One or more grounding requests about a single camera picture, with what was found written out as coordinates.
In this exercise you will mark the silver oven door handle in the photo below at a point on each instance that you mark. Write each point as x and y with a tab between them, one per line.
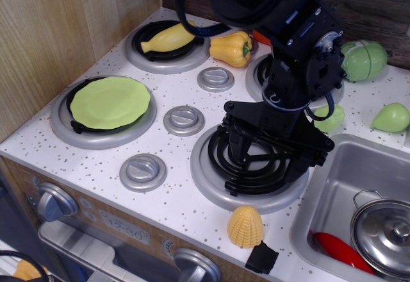
77	245

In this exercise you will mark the right silver oven knob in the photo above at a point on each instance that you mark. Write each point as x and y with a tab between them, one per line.
195	267

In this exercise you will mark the silver oven knob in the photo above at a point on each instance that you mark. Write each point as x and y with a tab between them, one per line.
55	203
195	267

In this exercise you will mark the middle silver stove knob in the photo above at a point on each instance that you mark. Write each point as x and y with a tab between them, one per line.
183	121

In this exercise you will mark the yellow toy bell pepper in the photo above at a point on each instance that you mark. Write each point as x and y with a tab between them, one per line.
233	49

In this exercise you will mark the green toy cabbage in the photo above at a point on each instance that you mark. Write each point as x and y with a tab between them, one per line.
363	59

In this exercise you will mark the orange toy on floor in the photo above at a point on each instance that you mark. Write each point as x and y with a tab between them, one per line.
27	271

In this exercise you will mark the orange toy carrot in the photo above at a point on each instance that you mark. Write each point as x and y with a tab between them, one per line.
260	38

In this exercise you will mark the front right stove burner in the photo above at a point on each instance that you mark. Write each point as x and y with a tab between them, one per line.
259	183

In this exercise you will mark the left silver oven knob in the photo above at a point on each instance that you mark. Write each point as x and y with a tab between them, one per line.
55	203

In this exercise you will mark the light green plate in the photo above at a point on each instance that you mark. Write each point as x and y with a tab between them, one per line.
109	103

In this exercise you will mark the rear left stove burner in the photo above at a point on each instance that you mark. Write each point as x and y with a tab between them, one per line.
186	58

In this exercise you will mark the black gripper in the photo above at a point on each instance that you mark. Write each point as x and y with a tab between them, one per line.
304	144

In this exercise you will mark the silver stove knob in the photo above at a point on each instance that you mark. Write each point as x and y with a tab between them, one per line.
183	121
143	173
215	79

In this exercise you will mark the front silver stove knob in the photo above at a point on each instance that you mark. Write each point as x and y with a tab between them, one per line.
143	173

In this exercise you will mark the front left stove burner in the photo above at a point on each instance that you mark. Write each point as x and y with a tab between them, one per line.
77	135

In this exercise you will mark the small green toy vegetable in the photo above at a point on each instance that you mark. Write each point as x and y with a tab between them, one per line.
334	121

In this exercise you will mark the yellow toy corn piece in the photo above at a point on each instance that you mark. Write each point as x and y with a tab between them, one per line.
245	227

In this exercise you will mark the rear silver stove knob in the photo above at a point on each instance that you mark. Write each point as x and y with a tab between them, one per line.
215	79

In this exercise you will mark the silver sink basin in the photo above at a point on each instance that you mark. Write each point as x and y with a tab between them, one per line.
354	165

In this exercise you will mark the red toy object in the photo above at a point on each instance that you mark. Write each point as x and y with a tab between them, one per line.
341	251

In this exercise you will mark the green toy pear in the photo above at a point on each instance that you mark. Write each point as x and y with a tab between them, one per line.
392	118

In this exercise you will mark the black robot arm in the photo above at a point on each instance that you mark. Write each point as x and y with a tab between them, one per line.
305	37

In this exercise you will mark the steel pot with lid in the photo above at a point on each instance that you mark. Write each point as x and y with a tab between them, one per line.
379	230

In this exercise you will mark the yellow toy banana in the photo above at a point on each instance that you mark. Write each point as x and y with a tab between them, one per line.
169	39

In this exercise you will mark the oven clock display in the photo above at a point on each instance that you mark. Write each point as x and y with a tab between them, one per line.
125	227

